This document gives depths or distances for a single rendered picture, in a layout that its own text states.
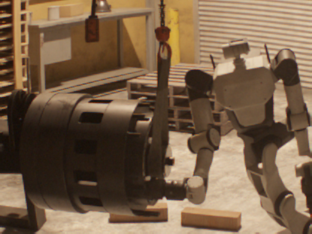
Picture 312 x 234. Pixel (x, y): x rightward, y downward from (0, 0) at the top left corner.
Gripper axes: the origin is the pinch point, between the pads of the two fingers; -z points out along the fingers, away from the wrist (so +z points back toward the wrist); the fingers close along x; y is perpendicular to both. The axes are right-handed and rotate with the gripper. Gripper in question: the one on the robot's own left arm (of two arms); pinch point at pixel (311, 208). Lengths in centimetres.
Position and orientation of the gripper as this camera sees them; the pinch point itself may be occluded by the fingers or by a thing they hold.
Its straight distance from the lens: 297.9
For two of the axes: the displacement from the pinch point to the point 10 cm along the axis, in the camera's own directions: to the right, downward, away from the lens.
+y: 9.5, -2.0, -2.3
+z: -2.5, -9.5, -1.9
